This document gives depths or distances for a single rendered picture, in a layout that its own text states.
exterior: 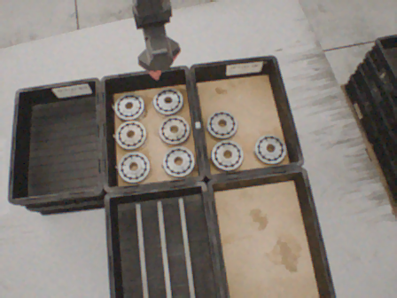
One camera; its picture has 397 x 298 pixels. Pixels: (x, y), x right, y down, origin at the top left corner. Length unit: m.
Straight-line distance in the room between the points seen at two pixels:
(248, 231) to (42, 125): 0.80
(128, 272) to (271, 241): 0.44
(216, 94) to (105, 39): 0.61
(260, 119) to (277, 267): 0.48
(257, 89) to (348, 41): 1.46
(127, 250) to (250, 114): 0.60
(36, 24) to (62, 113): 1.59
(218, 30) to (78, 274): 1.12
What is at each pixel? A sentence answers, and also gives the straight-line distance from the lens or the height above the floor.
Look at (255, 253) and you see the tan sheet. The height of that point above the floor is 0.83.
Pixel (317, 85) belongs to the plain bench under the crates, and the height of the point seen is 0.70.
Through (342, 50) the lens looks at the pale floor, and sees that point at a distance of 2.54.
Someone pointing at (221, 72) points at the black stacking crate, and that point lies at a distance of 1.20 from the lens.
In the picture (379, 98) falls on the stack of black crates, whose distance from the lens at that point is 1.91.
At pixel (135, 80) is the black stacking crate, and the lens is 1.19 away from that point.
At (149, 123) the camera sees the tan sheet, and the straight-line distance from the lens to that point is 1.18.
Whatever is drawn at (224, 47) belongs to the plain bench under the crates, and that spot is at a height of 0.70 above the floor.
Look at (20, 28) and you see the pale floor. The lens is 2.84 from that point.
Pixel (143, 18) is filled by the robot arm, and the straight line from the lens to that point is 0.78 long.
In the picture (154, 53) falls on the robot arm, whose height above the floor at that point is 1.27.
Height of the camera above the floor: 1.89
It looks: 69 degrees down
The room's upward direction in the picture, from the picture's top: 4 degrees counter-clockwise
